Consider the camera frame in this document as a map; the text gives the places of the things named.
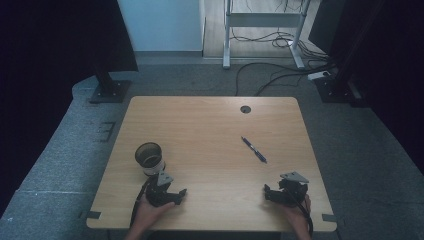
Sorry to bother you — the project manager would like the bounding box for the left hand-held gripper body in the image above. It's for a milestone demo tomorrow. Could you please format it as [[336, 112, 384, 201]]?
[[145, 170, 177, 208]]

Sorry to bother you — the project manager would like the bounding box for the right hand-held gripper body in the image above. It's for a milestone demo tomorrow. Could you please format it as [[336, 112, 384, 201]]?
[[275, 171, 310, 207]]

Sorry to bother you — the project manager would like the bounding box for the dark mesh cup white base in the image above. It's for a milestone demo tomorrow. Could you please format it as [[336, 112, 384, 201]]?
[[134, 142, 167, 177]]

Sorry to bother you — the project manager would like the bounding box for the blue pen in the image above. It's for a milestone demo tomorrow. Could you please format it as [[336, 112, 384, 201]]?
[[240, 135, 269, 165]]

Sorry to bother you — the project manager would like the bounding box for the floor socket cover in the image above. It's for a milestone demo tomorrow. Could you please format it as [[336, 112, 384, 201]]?
[[95, 121, 117, 143]]

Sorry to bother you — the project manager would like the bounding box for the black metal stand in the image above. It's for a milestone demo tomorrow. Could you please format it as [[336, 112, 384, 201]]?
[[313, 59, 369, 108], [88, 64, 132, 105]]

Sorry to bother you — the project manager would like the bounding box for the white power strip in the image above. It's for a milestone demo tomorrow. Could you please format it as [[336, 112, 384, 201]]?
[[306, 70, 332, 82]]

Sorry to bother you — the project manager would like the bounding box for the dark curtain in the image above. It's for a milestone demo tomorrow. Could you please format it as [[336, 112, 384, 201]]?
[[0, 0, 140, 218], [307, 0, 424, 178]]

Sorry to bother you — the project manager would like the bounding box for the left hand-held gripper cable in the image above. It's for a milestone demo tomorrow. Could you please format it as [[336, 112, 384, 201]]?
[[129, 177, 157, 229]]

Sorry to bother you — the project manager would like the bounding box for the hand-held gripper cable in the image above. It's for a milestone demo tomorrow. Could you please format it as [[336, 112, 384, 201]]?
[[129, 177, 157, 229], [289, 189, 315, 238]]

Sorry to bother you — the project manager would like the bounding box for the right hand-held gripper cable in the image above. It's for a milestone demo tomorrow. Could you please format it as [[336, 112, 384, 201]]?
[[289, 189, 315, 238]]

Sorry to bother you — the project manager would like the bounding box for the thick black floor cable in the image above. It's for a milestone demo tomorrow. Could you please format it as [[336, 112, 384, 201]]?
[[253, 68, 329, 98], [234, 61, 334, 97]]

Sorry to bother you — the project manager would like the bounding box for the tangle of thin cables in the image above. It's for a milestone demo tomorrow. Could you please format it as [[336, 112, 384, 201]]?
[[230, 27, 331, 63]]

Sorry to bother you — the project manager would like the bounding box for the white desk frame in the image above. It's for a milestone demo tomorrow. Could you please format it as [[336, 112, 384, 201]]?
[[222, 0, 313, 70]]

